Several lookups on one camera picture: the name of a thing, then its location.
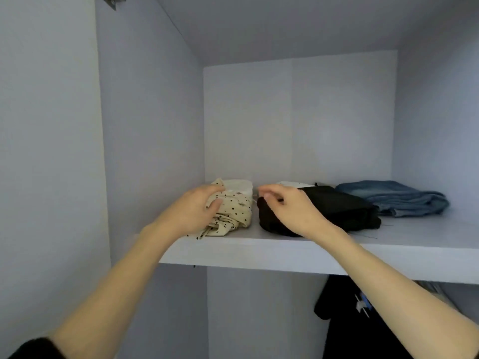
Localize person's right hand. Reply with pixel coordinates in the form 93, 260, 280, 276
256, 183, 345, 242

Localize person's left hand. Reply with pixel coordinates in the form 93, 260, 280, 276
153, 183, 227, 240

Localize plain white trousers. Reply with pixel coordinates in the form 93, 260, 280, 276
275, 180, 315, 190

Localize grey wardrobe shelf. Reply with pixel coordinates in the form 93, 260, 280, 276
131, 209, 479, 285

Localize black garment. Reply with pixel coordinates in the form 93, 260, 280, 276
256, 184, 383, 238

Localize cream polka dot trousers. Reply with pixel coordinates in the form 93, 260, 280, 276
187, 179, 255, 241

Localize blue jeans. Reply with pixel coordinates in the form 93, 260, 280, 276
335, 180, 452, 218

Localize grey wooden wardrobe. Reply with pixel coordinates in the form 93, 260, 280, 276
0, 0, 479, 359

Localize charcoal black clothes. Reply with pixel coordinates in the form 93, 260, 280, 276
313, 274, 416, 359

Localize person's left forearm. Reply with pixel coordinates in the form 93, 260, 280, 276
48, 224, 181, 359

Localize person's right forearm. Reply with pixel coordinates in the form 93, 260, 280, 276
322, 229, 479, 359

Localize person's black left sleeve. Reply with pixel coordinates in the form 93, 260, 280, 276
9, 337, 67, 359

